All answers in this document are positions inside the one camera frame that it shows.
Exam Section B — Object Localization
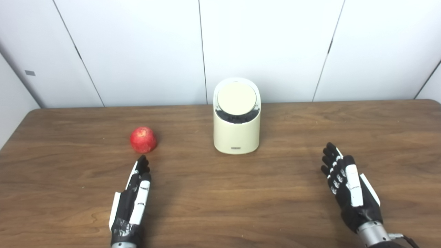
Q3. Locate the cream-colored bin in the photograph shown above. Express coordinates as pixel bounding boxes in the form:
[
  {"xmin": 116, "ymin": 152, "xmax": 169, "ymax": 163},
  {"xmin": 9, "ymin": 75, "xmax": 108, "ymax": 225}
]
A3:
[{"xmin": 213, "ymin": 77, "xmax": 261, "ymax": 155}]

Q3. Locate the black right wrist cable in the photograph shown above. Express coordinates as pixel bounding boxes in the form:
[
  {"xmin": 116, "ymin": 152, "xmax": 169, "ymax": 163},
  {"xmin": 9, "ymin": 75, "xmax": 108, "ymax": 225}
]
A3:
[{"xmin": 389, "ymin": 233, "xmax": 421, "ymax": 248}]

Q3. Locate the cream round bin lid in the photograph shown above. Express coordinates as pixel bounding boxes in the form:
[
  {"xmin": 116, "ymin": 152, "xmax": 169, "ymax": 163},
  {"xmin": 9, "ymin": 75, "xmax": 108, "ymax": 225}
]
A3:
[{"xmin": 217, "ymin": 83, "xmax": 257, "ymax": 116}]

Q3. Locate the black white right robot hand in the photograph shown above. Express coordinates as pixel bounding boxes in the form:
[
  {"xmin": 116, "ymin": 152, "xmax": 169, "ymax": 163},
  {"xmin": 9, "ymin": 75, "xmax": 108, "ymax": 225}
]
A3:
[{"xmin": 320, "ymin": 142, "xmax": 383, "ymax": 235}]

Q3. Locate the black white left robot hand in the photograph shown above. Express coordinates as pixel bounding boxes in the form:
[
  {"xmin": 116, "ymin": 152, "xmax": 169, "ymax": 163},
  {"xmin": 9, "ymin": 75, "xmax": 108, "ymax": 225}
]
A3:
[{"xmin": 109, "ymin": 155, "xmax": 152, "ymax": 246}]

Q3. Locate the red apple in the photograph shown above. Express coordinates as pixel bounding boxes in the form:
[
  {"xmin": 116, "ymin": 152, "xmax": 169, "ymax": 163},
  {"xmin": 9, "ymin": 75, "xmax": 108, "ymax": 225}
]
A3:
[{"xmin": 130, "ymin": 126, "xmax": 158, "ymax": 154}]

